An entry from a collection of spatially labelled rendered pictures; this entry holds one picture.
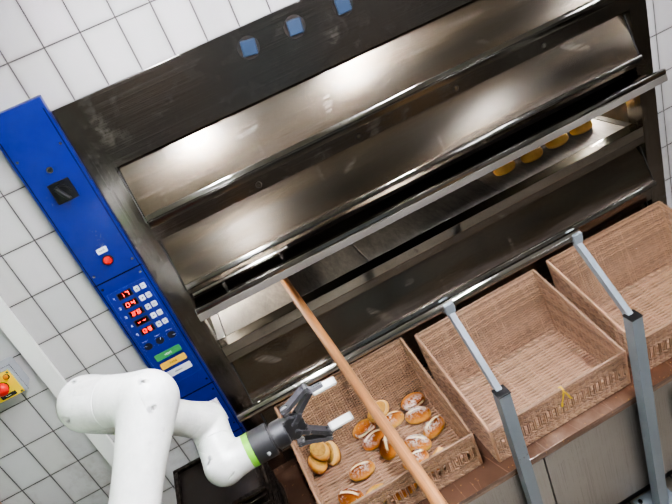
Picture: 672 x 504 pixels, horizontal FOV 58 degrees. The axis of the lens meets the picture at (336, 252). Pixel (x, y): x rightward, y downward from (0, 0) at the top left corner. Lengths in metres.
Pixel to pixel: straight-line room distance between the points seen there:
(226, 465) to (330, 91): 1.13
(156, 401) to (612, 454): 1.70
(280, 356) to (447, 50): 1.19
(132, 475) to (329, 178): 1.16
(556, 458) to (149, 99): 1.74
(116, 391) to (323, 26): 1.19
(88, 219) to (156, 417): 0.81
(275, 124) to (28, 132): 0.69
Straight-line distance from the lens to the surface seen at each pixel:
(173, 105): 1.87
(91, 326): 2.09
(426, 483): 1.44
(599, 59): 2.47
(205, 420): 1.69
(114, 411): 1.32
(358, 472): 2.29
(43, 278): 2.02
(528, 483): 2.21
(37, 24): 1.85
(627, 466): 2.58
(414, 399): 2.42
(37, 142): 1.86
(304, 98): 1.96
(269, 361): 2.25
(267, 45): 1.90
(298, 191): 2.02
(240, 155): 1.92
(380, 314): 2.29
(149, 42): 1.85
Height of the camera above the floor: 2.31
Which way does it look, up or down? 28 degrees down
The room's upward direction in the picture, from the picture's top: 23 degrees counter-clockwise
